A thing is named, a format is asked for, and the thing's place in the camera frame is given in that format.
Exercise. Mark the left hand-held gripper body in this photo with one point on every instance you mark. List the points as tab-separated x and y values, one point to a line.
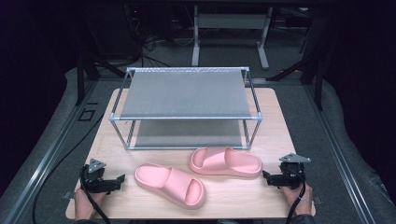
95	183

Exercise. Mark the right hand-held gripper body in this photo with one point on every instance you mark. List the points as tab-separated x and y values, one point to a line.
291	174

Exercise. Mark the pink foam slipper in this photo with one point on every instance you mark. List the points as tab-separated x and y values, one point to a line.
230	160
174	183

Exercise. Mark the grey two-tier shoe rack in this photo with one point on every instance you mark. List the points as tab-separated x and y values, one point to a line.
186	93

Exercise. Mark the person's left hand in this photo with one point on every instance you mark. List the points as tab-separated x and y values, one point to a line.
85	203

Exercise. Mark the person's right hand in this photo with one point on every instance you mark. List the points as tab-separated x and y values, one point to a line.
295	199

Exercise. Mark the grey tape piece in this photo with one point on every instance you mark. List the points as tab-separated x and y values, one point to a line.
67	195

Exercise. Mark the black tape strip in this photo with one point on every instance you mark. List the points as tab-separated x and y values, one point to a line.
92	103

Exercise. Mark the grey metal stand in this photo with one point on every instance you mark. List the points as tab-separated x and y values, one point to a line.
230	21

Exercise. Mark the aluminium floor rail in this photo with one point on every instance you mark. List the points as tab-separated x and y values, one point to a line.
40	161
339	152

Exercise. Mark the black frame leg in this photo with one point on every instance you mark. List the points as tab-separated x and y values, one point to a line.
317	84
81	81

